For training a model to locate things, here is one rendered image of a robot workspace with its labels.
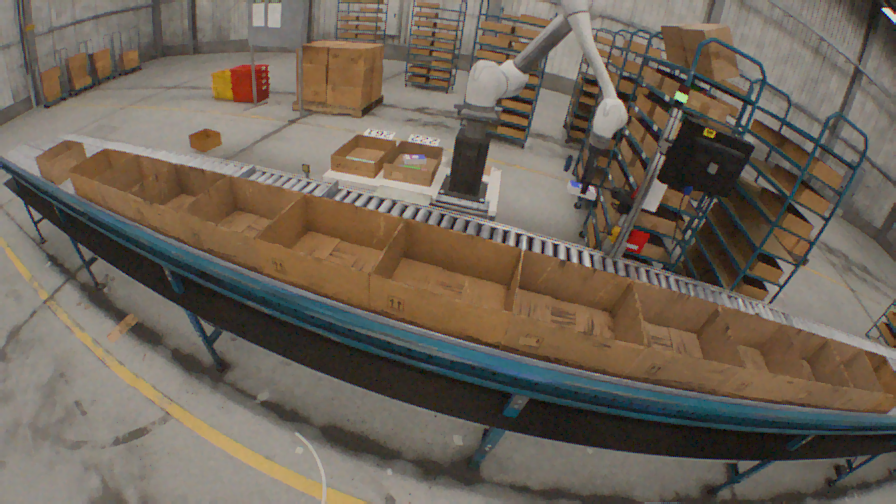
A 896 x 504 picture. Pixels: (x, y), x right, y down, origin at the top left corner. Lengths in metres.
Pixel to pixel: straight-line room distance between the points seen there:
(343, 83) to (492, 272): 4.65
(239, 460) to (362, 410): 0.68
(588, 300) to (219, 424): 1.80
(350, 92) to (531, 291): 4.67
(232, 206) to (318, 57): 4.32
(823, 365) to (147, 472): 3.21
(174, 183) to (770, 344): 2.72
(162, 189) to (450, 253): 1.34
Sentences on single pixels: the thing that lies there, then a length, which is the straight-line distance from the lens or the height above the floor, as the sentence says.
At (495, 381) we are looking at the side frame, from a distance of 1.08.
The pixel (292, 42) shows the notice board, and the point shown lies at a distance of 5.43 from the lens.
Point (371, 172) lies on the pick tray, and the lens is 2.00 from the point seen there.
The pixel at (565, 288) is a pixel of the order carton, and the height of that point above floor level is 0.94.
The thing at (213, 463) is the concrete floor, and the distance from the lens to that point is 1.94.
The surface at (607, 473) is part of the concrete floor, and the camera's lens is 2.05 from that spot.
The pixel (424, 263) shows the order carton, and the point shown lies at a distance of 1.22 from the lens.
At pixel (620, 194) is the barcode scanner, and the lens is 1.72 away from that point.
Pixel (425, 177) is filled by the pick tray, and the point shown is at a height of 0.81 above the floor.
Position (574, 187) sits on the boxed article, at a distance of 1.64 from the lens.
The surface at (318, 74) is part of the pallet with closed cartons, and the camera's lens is 5.72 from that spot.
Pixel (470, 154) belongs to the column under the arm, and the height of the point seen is 1.00.
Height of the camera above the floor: 1.69
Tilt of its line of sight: 38 degrees down
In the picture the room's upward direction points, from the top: 10 degrees clockwise
